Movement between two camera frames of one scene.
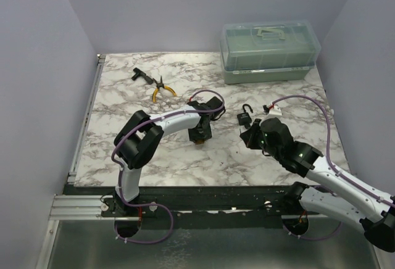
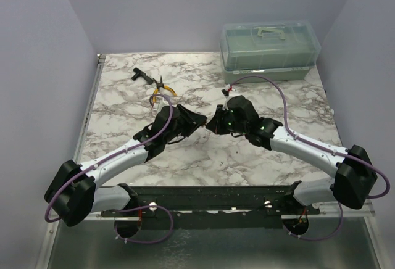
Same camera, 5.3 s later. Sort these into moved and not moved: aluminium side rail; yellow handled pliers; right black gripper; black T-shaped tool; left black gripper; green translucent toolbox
Moved: left black gripper; right black gripper
Not moved: aluminium side rail; yellow handled pliers; green translucent toolbox; black T-shaped tool
